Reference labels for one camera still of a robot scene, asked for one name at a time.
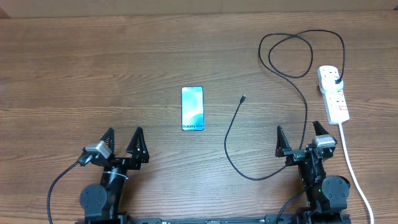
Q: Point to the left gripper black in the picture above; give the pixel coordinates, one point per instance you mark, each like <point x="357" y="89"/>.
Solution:
<point x="134" y="162"/>

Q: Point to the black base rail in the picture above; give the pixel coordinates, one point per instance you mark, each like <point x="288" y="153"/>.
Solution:
<point x="214" y="220"/>

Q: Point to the white charger plug adapter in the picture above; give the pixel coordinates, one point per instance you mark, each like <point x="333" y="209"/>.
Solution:
<point x="330" y="84"/>

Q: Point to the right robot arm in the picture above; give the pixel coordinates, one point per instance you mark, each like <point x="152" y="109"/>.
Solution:
<point x="326" y="195"/>

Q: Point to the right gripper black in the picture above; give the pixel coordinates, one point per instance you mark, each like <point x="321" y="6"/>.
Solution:
<point x="296" y="154"/>

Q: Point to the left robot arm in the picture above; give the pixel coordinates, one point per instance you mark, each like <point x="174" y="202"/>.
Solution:
<point x="101" y="202"/>

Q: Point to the Samsung Galaxy smartphone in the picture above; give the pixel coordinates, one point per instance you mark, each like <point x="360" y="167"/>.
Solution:
<point x="192" y="99"/>

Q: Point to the white power strip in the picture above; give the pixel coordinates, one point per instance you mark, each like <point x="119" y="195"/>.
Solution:
<point x="335" y="103"/>

